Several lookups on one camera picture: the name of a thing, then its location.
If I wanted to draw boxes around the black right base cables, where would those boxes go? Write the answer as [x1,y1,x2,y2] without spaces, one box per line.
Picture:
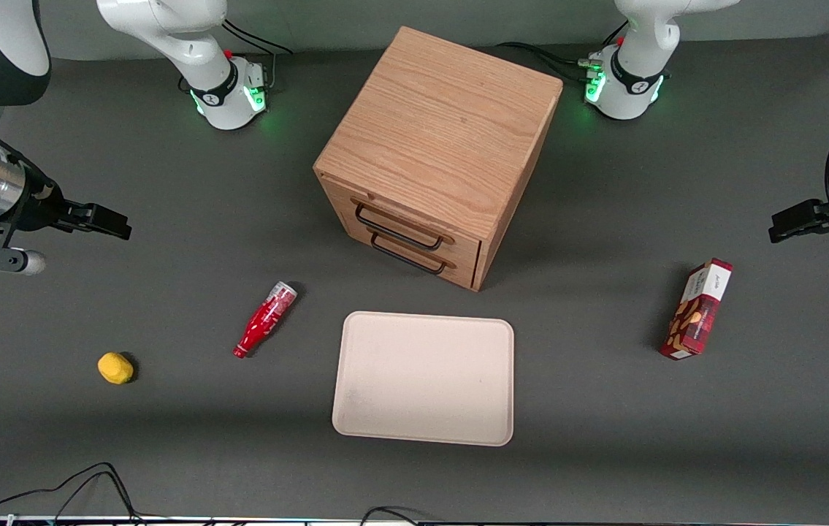
[177,18,294,94]

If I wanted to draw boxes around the black metal drawer handle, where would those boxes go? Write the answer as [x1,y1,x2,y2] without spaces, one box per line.
[354,201,456,252]
[369,232,453,277]

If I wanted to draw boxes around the black left base cables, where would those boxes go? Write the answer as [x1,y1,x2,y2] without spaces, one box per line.
[494,20,630,85]

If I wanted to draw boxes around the red snack box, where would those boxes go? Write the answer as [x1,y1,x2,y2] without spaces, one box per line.
[660,258,734,361]

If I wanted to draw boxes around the wooden drawer cabinet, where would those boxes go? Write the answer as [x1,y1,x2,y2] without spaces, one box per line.
[313,26,564,293]

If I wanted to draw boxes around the wooden drawer front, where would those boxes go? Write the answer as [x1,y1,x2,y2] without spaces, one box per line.
[321,177,485,268]
[345,219,481,291]

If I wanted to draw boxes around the black looped floor cable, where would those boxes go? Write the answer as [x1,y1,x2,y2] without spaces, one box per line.
[0,462,146,524]

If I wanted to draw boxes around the beige rectangular tray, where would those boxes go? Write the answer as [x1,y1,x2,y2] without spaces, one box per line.
[332,311,516,447]

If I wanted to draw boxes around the black base cables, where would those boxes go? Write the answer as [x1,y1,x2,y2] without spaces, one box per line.
[494,20,630,85]
[177,18,294,94]

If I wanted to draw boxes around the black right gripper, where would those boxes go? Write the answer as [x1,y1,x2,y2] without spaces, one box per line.
[12,172,132,241]

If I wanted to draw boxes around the yellow lemon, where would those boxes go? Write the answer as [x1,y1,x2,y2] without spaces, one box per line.
[98,352,135,386]

